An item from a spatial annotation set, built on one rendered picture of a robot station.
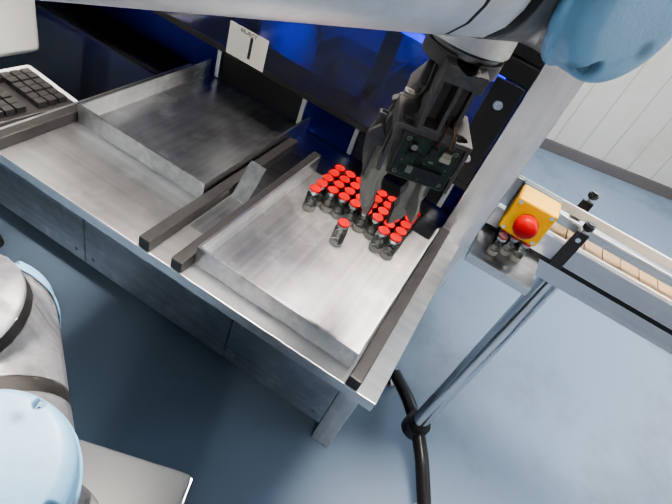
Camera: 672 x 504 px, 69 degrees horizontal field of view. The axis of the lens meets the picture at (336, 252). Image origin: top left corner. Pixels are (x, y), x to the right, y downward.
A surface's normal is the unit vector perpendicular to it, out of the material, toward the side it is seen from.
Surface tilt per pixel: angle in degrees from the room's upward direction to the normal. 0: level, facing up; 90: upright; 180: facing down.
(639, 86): 90
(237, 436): 0
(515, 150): 90
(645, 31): 90
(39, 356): 44
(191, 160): 0
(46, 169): 0
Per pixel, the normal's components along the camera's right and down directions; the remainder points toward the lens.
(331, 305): 0.31, -0.68
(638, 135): -0.17, 0.65
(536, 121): -0.45, 0.51
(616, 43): 0.43, 0.72
